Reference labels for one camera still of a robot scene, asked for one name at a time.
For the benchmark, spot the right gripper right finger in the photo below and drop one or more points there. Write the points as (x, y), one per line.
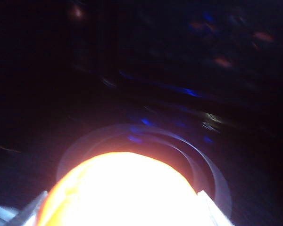
(217, 214)

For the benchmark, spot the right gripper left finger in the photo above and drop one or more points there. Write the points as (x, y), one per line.
(19, 217)

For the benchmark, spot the orange fruit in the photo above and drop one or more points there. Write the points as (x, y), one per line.
(122, 188)

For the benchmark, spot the black silver microwave oven body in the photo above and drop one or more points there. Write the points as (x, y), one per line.
(132, 70)

